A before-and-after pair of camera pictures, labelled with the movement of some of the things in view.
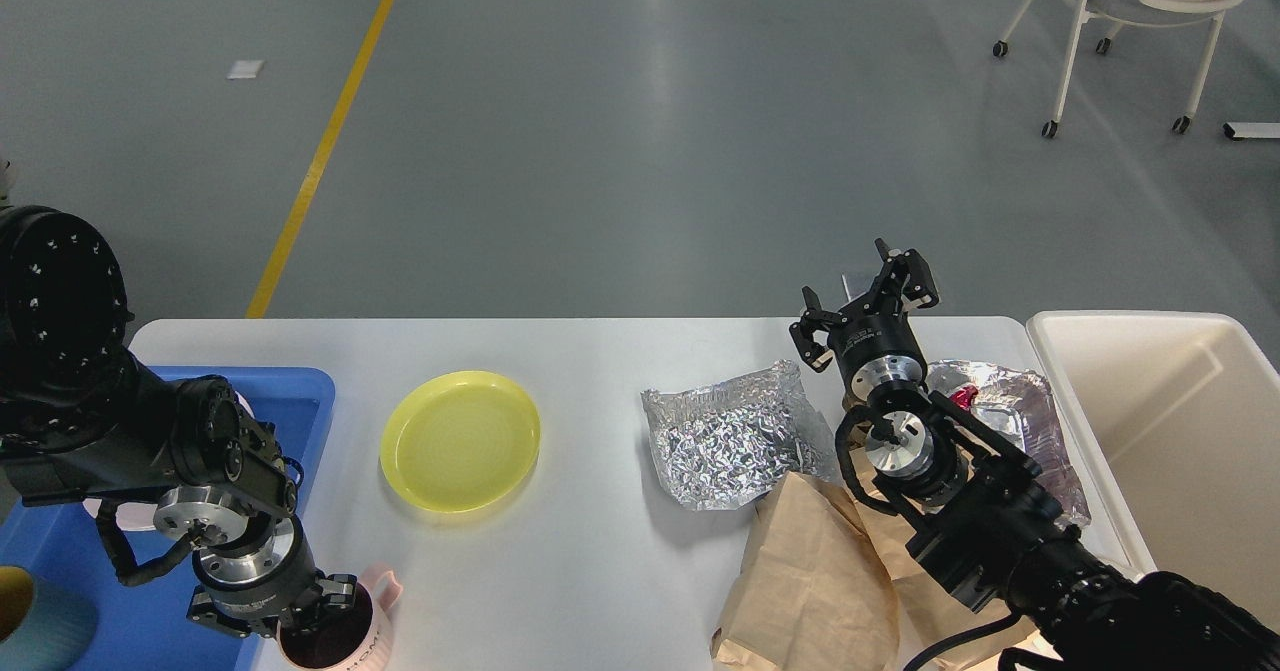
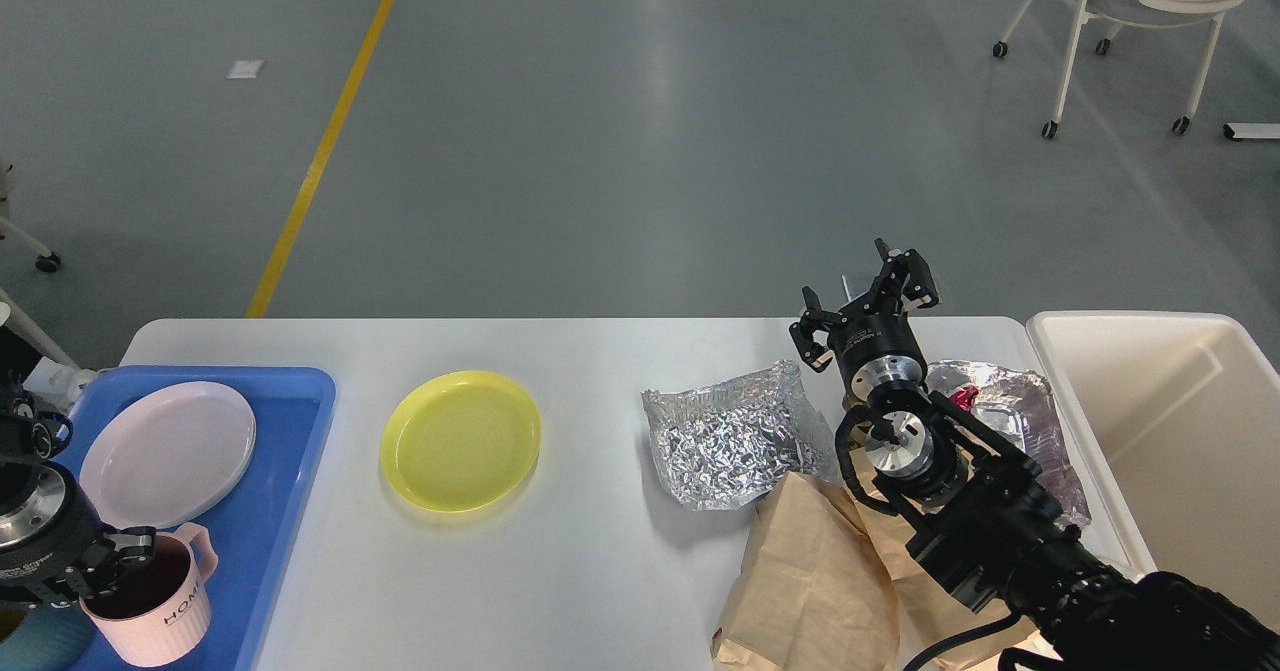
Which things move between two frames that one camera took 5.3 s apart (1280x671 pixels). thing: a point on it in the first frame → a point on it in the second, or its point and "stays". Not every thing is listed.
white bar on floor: [1245, 130] stays
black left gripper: [273, 579] → [46, 526]
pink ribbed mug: [344, 639] → [160, 614]
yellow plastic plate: [461, 442] stays
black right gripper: [878, 326] stays
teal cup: [56, 634] stays
